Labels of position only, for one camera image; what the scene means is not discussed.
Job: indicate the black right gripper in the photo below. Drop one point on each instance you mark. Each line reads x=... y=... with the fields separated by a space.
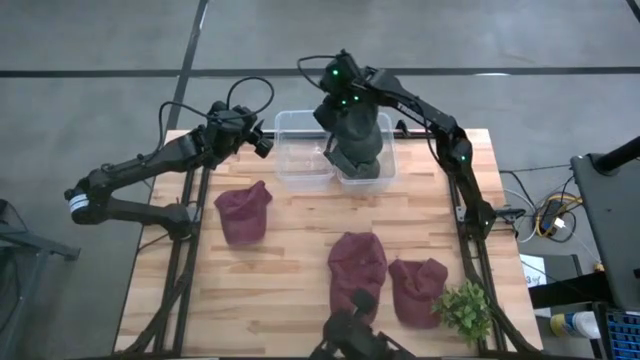
x=342 y=80

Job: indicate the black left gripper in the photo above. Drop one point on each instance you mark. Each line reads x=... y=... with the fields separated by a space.
x=230 y=127

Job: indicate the dark green baseball cap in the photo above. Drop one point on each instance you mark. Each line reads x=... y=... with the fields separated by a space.
x=357 y=135

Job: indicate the maroon baseball cap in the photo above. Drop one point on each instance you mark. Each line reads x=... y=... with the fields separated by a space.
x=357 y=265
x=417 y=295
x=243 y=215

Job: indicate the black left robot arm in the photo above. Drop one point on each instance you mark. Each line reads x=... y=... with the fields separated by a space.
x=140 y=167

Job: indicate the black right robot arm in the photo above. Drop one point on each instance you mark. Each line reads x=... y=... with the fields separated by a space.
x=420 y=110

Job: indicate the clear plastic bin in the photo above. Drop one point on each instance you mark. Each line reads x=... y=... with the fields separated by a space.
x=390 y=165
x=300 y=165

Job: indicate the black metal stand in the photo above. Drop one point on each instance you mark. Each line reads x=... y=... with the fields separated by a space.
x=30 y=242

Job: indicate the small green artificial plant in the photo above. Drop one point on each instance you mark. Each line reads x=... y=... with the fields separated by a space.
x=465 y=310

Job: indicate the white paper sheet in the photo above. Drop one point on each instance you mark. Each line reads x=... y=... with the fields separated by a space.
x=532 y=272

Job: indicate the black round pole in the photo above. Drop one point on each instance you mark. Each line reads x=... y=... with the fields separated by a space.
x=620 y=155

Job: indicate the black side shelf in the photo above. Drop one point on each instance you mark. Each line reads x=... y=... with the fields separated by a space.
x=565 y=292

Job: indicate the dark grey flat panel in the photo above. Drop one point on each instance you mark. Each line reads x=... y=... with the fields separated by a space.
x=615 y=225

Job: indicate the white bottle with yellow cap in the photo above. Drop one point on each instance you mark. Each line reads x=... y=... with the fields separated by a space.
x=575 y=325

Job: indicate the backlit black keyboard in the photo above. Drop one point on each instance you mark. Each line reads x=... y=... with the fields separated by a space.
x=622 y=335

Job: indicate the black aluminium table frame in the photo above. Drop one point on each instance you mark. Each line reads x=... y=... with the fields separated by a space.
x=240 y=135

